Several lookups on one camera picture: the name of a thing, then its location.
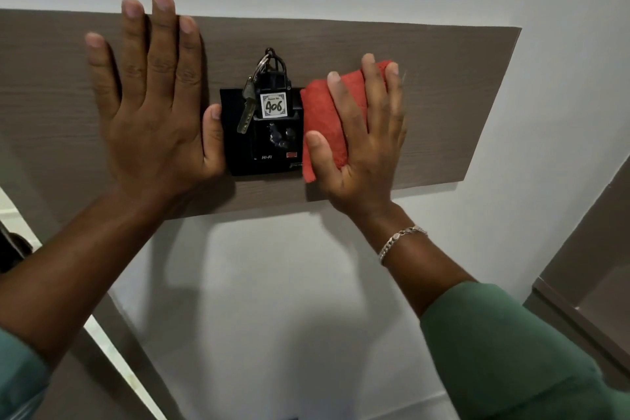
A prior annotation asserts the green right sleeve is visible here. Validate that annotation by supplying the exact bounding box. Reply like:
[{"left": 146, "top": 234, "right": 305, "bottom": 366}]
[{"left": 419, "top": 281, "right": 630, "bottom": 420}]

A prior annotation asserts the brass key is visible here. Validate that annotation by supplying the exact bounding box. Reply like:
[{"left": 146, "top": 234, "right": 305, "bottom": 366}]
[{"left": 236, "top": 77, "right": 258, "bottom": 135}]

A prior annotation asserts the dark object behind door frame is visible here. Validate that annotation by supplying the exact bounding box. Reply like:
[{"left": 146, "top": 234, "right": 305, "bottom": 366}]
[{"left": 0, "top": 223, "right": 33, "bottom": 274}]

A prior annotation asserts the green sleeve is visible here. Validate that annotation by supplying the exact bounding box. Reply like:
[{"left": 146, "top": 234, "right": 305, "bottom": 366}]
[
  {"left": 419, "top": 281, "right": 630, "bottom": 420},
  {"left": 0, "top": 328, "right": 51, "bottom": 420}
]

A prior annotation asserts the red cleaning cloth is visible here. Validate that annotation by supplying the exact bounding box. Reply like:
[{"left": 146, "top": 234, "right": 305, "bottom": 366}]
[{"left": 300, "top": 59, "right": 395, "bottom": 184}]

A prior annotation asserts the person's left hand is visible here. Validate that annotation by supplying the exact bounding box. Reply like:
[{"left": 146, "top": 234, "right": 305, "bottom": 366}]
[{"left": 85, "top": 0, "right": 227, "bottom": 209}]

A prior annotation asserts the person's left forearm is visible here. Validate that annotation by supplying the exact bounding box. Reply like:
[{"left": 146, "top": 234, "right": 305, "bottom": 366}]
[{"left": 0, "top": 187, "right": 198, "bottom": 372}]

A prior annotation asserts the grey-brown wooden wall panel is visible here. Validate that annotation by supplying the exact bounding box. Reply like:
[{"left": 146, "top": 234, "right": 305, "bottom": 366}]
[{"left": 0, "top": 9, "right": 522, "bottom": 243}]

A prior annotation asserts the black key switch holder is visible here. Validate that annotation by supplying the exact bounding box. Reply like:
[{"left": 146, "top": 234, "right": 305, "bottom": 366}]
[{"left": 220, "top": 86, "right": 309, "bottom": 178}]

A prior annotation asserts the black key tag white label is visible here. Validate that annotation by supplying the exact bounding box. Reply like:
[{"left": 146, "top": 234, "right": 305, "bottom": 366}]
[{"left": 253, "top": 48, "right": 302, "bottom": 121}]

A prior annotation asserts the person's right hand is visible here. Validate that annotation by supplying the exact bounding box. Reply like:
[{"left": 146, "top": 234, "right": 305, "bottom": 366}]
[{"left": 304, "top": 53, "right": 408, "bottom": 220}]

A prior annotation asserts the silver chain bracelet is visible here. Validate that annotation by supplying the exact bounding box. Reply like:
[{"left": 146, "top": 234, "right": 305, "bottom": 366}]
[{"left": 377, "top": 226, "right": 429, "bottom": 266}]

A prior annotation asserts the brown wooden cabinet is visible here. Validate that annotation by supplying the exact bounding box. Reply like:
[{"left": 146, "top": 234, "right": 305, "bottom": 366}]
[{"left": 522, "top": 155, "right": 630, "bottom": 392}]

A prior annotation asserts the metal key ring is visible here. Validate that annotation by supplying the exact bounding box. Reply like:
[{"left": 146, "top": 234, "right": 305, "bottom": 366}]
[{"left": 252, "top": 52, "right": 274, "bottom": 82}]

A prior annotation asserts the person's right forearm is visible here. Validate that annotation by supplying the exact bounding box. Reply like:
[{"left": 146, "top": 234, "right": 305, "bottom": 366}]
[{"left": 345, "top": 202, "right": 478, "bottom": 319}]

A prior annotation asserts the green left sleeve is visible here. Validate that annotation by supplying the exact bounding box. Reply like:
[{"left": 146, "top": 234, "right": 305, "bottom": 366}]
[{"left": 0, "top": 328, "right": 51, "bottom": 420}]

